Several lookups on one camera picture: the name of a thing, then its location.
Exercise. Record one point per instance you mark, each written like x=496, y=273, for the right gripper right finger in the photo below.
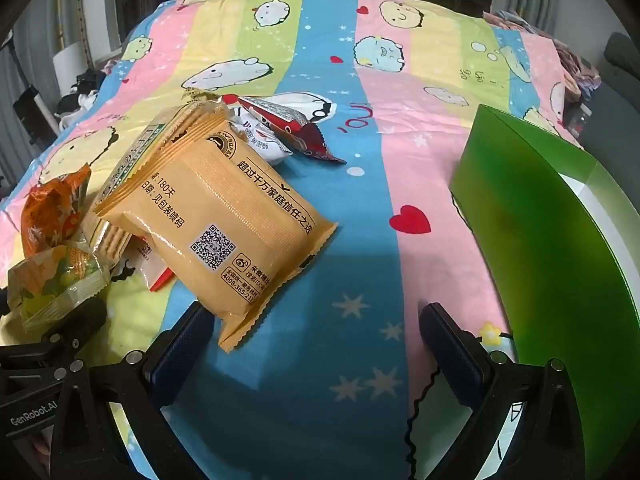
x=524, y=421

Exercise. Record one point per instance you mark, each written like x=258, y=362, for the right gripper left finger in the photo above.
x=143, y=383

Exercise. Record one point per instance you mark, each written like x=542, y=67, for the pale yellow corn snack bag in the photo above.
x=45, y=287

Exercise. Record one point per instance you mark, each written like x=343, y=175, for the white red-edged snack packet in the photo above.
x=153, y=269

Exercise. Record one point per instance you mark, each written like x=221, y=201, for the orange snack bag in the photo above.
x=52, y=211

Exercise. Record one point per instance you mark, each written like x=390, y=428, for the yellow-orange biscuit packet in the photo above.
x=224, y=221

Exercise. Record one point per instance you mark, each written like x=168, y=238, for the white blue snack packet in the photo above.
x=262, y=140

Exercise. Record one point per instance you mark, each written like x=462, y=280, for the soda cracker sleeve packet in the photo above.
x=106, y=241

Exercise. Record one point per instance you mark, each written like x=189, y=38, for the colourful cartoon striped bedsheet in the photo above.
x=323, y=386

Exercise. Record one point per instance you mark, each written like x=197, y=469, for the green white cardboard box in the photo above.
x=561, y=242

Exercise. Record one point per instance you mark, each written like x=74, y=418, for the black white clothes pile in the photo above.
x=81, y=95

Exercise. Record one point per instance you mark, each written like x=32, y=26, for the red white snack wrapper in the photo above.
x=294, y=117

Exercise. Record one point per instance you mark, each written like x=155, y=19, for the grey sofa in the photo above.
x=612, y=129

